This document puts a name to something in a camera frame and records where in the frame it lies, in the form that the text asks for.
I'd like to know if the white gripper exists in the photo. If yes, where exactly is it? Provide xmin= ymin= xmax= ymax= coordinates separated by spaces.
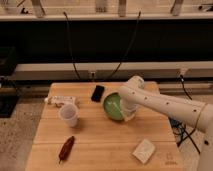
xmin=120 ymin=98 xmax=138 ymax=121

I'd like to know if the green ceramic bowl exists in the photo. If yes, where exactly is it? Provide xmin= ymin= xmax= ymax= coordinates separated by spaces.
xmin=103 ymin=92 xmax=125 ymax=121

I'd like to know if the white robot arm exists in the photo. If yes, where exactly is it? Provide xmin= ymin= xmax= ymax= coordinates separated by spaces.
xmin=118 ymin=76 xmax=213 ymax=171

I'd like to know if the black smartphone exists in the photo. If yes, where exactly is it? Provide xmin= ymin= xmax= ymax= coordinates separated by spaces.
xmin=91 ymin=85 xmax=105 ymax=102

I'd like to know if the white sponge block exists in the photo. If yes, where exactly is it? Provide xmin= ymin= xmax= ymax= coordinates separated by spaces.
xmin=133 ymin=139 xmax=155 ymax=164

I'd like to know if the translucent plastic cup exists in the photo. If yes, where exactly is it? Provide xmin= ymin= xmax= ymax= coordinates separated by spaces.
xmin=59 ymin=104 xmax=78 ymax=127

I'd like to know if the black box at left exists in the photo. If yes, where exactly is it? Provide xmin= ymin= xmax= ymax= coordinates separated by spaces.
xmin=0 ymin=46 xmax=19 ymax=118

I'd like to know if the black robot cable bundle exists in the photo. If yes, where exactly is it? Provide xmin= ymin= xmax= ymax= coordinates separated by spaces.
xmin=169 ymin=74 xmax=202 ymax=155

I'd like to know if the white wall outlet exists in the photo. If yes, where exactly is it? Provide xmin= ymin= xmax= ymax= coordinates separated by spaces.
xmin=88 ymin=71 xmax=96 ymax=80

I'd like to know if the right black hanging cable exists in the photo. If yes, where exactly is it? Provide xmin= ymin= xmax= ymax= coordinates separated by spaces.
xmin=103 ymin=10 xmax=142 ymax=82

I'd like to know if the black hanging cable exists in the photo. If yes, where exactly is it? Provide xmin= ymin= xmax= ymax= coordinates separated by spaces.
xmin=62 ymin=11 xmax=82 ymax=81
xmin=103 ymin=10 xmax=142 ymax=82

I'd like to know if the left black hanging cable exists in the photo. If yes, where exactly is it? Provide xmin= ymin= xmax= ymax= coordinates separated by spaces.
xmin=62 ymin=11 xmax=82 ymax=81

